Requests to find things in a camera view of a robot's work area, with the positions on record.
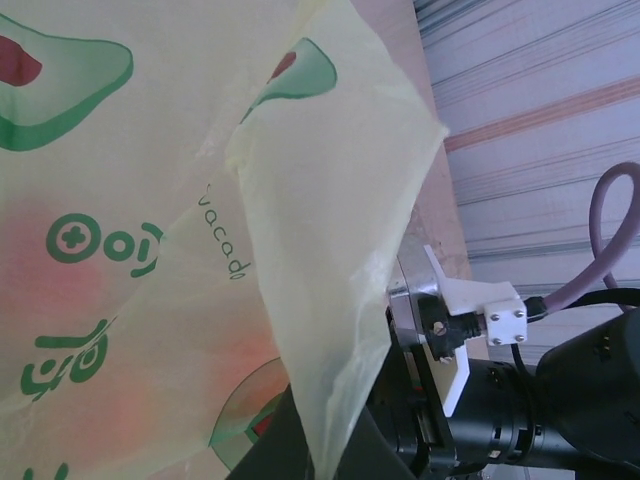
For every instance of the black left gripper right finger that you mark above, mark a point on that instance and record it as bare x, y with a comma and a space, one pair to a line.
367, 450

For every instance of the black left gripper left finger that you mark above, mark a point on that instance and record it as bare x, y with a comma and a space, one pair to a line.
272, 445

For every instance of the yellow avocado print plastic bag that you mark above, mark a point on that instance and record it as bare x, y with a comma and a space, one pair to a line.
150, 200

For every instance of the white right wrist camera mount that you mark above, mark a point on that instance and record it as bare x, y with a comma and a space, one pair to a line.
475, 297

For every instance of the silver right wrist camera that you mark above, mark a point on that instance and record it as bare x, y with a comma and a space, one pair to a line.
412, 300

